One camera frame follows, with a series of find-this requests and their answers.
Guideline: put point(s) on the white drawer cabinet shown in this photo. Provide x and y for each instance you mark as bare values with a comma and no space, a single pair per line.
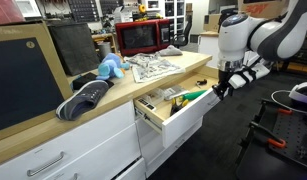
110,141

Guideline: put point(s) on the metal cylinder can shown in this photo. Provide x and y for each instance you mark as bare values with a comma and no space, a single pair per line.
104,49

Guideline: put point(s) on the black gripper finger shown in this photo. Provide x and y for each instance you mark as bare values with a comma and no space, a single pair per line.
220,89

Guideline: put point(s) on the red microwave oven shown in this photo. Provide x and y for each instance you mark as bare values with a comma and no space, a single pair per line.
143,36

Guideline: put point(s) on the grey folded rag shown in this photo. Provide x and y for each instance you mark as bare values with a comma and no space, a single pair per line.
170,51

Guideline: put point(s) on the dark grey fabric bin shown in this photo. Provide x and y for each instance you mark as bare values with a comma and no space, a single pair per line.
75,47

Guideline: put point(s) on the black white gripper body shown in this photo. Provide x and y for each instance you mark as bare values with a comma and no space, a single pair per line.
246,75

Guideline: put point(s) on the yellow handled pliers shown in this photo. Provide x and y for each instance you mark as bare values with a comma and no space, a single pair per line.
177,104

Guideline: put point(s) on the blue plush toy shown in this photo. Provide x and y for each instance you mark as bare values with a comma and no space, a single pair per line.
112,66

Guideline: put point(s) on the black small box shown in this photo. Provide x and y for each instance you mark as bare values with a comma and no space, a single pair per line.
82,80

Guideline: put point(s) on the cardboard framed black board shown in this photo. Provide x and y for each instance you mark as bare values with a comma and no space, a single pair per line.
32,80

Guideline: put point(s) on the orange handled clamp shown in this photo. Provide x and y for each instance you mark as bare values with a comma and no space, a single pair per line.
271,137

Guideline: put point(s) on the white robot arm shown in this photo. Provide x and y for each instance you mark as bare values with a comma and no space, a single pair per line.
273,39

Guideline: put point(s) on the white drawer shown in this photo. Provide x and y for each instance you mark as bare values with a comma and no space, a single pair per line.
171,127

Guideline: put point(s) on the patterned white cloth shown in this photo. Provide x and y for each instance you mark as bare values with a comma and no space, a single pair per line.
149,67

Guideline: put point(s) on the grey sneaker shoe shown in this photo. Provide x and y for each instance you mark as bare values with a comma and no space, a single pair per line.
82,101

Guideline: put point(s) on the large cardboard box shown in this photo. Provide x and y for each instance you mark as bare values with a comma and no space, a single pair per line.
262,8

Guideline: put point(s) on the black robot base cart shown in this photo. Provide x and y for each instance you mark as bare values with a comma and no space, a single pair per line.
275,147

